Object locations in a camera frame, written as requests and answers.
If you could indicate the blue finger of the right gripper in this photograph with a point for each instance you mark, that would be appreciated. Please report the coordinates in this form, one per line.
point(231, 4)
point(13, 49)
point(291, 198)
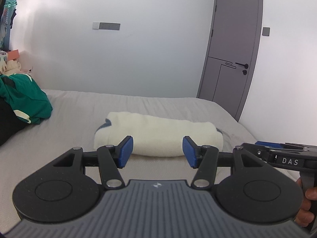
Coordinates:
point(292, 146)

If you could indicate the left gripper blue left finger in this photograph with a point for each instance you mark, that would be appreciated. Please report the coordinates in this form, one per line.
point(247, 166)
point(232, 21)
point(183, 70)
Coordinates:
point(110, 159)

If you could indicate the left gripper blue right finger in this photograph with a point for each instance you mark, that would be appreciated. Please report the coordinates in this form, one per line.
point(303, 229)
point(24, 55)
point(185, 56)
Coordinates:
point(203, 158)

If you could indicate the cream blue striped sweater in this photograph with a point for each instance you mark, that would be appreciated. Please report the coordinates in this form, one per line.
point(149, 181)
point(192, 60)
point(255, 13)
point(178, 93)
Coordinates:
point(155, 136)

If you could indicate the hanging clothes rack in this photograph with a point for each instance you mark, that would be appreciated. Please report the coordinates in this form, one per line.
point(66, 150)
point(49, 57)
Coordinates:
point(8, 12)

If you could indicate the person right hand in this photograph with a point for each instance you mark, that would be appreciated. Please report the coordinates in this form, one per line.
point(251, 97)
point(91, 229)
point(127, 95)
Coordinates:
point(304, 217)

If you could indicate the grey bed cover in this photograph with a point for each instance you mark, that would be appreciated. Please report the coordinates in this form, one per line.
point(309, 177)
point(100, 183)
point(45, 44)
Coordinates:
point(73, 123)

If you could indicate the green garment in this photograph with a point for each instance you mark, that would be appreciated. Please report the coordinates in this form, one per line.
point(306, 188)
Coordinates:
point(28, 102)

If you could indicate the black garment pile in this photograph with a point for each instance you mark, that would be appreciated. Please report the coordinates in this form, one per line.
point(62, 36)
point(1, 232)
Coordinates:
point(9, 122)

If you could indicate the grey wardrobe door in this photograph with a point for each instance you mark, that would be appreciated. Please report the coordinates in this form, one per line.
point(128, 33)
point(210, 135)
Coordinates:
point(231, 53)

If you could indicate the orange box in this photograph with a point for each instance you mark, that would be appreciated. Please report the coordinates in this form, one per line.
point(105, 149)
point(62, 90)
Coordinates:
point(13, 55)

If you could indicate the grey wall light switch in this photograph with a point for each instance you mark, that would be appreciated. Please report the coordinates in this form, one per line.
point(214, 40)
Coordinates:
point(266, 31)

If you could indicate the grey wall panel switch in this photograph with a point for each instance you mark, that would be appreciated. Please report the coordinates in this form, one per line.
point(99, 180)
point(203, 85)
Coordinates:
point(105, 26)

